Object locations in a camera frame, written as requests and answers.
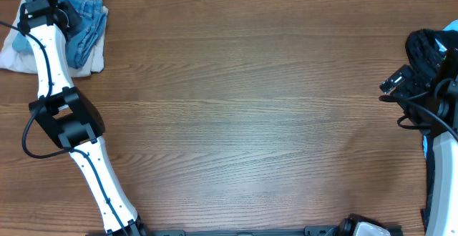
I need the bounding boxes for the blue denim jeans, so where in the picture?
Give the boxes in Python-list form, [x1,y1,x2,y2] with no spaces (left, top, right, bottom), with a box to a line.
[15,0,107,69]

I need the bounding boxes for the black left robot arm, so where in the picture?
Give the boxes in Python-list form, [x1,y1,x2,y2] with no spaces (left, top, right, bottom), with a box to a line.
[17,0,150,236]

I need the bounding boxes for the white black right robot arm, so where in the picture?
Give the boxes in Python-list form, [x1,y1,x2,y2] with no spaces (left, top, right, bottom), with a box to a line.
[379,48,457,235]

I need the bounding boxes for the black printed garment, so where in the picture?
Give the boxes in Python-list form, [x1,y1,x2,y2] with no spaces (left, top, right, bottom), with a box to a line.
[405,29,457,80]

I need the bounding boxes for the folded white trousers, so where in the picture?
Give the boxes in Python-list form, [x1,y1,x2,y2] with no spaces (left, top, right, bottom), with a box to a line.
[1,0,108,77]

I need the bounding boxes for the light blue garment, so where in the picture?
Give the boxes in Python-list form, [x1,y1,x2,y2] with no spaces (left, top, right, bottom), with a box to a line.
[443,20,458,31]

